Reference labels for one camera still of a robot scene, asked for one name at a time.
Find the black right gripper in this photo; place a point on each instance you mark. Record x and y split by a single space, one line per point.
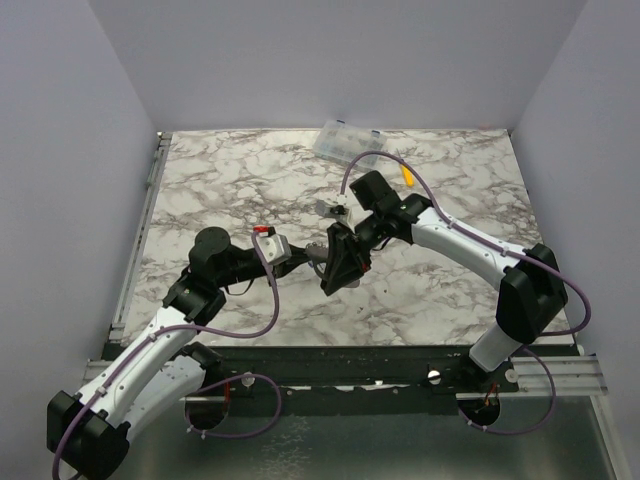
354 250

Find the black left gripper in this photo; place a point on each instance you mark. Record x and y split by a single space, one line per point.
299 256

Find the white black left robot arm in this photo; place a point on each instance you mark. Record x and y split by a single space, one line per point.
91 431

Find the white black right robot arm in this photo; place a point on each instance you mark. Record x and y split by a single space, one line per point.
530 295

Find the clear plastic organizer box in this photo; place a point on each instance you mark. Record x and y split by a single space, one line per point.
341 142

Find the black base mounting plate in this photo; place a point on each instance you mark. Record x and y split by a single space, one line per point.
330 381

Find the yellow handled screwdriver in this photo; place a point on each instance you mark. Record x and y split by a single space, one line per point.
406 173

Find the aluminium left side rail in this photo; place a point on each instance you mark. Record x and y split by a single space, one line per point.
152 186

